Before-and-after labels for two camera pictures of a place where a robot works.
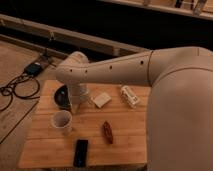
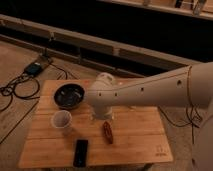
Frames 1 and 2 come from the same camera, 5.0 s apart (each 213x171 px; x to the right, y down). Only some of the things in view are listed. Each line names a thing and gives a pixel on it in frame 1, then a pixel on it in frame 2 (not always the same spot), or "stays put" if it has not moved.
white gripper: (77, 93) → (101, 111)
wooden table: (113, 121) stays put
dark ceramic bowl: (62, 97) stays put
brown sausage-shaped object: (107, 132) stays put
